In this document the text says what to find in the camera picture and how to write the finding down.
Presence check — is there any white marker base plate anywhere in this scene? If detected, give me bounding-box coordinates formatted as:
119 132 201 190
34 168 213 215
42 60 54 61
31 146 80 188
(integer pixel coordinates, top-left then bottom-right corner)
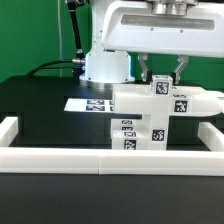
64 98 114 113

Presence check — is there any white U-shaped fence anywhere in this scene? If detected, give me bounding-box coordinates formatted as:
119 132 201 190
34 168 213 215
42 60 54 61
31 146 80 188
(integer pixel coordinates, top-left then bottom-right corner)
0 117 224 176

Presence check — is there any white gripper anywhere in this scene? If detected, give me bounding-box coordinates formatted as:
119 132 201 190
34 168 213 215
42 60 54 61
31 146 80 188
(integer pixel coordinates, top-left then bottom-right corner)
102 1 224 84

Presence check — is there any white chair back frame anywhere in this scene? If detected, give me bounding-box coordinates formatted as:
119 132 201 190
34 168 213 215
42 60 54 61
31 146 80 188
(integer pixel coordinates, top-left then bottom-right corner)
112 84 224 117

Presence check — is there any white chair seat part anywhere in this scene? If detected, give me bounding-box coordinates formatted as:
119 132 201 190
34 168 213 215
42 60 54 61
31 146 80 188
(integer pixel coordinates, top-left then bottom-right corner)
139 114 169 150

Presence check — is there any black cable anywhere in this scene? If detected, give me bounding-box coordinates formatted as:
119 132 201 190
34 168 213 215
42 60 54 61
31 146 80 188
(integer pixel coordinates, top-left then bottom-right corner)
27 59 75 77

